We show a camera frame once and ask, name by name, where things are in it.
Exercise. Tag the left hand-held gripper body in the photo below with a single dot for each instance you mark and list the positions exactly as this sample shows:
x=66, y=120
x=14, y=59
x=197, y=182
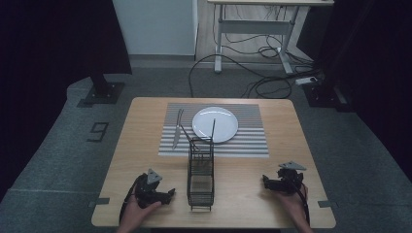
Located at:
x=146, y=194

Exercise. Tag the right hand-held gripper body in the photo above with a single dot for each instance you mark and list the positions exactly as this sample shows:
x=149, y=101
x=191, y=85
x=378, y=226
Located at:
x=290, y=181

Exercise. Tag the person's left hand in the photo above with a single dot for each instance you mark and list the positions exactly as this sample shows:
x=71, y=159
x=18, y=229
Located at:
x=136, y=213

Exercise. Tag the person's right hand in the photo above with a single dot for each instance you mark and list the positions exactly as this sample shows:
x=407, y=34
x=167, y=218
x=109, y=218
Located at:
x=293, y=204

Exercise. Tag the grey striped placemat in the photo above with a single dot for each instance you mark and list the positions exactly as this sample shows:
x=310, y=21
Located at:
x=246, y=142

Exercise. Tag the grey tape strip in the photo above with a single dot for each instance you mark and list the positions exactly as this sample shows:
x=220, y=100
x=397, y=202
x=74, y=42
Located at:
x=327, y=204
x=98, y=202

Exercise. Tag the silver knife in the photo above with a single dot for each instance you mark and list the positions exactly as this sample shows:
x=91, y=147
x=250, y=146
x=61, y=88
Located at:
x=177, y=131

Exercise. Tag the white round plate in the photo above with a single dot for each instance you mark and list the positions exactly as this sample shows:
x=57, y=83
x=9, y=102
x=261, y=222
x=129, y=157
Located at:
x=215, y=124

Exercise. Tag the black stand base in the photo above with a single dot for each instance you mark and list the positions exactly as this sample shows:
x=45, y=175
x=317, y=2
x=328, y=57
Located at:
x=327, y=95
x=103, y=92

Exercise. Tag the white power strip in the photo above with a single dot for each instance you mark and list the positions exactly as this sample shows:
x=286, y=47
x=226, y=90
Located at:
x=306, y=80

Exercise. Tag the black curtain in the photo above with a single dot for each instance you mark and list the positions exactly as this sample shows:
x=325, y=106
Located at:
x=372, y=64
x=48, y=64

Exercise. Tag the white desk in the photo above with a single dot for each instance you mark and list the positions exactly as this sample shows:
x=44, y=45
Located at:
x=256, y=26

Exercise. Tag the white cabinet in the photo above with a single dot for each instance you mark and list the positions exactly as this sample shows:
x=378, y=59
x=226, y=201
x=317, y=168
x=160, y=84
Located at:
x=155, y=26

